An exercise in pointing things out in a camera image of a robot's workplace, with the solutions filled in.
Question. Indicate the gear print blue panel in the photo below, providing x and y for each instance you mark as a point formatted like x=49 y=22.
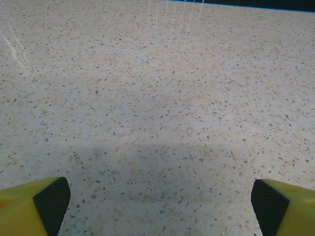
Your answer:
x=270 y=3

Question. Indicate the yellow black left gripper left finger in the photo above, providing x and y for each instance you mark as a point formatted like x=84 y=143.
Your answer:
x=24 y=209

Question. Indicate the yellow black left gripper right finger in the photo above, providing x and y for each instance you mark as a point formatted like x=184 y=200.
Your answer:
x=290 y=211

